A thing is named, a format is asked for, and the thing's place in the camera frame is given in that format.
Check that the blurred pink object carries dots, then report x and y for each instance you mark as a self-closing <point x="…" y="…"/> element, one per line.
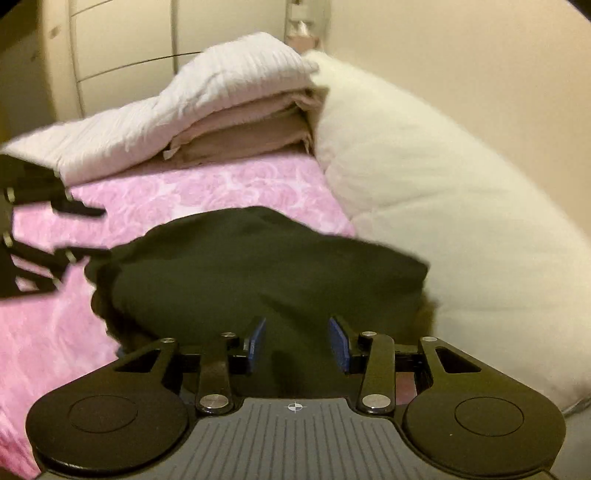
<point x="302" y="39"/>

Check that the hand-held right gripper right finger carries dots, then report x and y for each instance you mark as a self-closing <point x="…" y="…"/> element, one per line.
<point x="338" y="346"/>

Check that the black garment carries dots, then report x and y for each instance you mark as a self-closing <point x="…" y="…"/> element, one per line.
<point x="258" y="267"/>

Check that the white pillow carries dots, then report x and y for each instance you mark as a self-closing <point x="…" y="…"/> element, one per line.
<point x="452" y="221"/>

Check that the pink floral bed sheet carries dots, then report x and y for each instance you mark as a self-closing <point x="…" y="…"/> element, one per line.
<point x="203" y="187"/>

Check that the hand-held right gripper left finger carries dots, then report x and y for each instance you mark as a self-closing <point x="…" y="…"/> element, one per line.
<point x="256" y="346"/>

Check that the cream wardrobe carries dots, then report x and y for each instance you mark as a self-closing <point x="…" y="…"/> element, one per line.
<point x="134" y="32"/>

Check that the white folded blanket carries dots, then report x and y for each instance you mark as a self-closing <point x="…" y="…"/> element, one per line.
<point x="194" y="101"/>

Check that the tan folded blanket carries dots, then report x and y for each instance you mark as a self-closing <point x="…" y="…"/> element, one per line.
<point x="244" y="141"/>

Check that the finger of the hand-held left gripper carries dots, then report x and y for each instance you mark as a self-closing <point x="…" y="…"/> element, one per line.
<point x="37" y="184"/>
<point x="41" y="261"/>

